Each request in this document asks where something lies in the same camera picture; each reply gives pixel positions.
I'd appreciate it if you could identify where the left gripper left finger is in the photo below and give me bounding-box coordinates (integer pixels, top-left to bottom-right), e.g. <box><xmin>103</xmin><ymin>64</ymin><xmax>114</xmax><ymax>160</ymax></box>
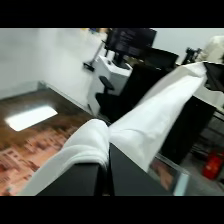
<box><xmin>37</xmin><ymin>162</ymin><xmax>109</xmax><ymax>197</ymax></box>

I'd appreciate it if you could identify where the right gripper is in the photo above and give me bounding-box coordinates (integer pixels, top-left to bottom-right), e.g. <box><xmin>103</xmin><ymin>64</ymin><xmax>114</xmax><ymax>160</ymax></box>
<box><xmin>203</xmin><ymin>61</ymin><xmax>224</xmax><ymax>94</ymax></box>

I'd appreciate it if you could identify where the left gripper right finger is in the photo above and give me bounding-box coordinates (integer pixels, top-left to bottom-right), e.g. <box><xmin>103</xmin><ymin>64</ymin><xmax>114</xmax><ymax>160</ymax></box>
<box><xmin>108</xmin><ymin>143</ymin><xmax>172</xmax><ymax>197</ymax></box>

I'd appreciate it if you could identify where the white garment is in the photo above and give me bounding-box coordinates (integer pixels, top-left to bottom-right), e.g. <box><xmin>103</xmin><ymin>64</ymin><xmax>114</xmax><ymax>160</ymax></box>
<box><xmin>18</xmin><ymin>61</ymin><xmax>209</xmax><ymax>197</ymax></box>

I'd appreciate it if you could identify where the red fire extinguisher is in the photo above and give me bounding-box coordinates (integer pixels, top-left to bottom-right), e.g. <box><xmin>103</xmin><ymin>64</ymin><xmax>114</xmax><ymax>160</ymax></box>
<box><xmin>202</xmin><ymin>150</ymin><xmax>224</xmax><ymax>181</ymax></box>

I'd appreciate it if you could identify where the black monitor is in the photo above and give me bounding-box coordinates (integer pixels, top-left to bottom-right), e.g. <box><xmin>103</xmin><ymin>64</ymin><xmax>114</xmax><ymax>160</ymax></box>
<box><xmin>104</xmin><ymin>28</ymin><xmax>158</xmax><ymax>60</ymax></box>

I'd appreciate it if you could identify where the white cabinet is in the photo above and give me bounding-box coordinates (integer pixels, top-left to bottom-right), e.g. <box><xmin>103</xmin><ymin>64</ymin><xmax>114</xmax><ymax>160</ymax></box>
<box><xmin>86</xmin><ymin>54</ymin><xmax>134</xmax><ymax>117</ymax></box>

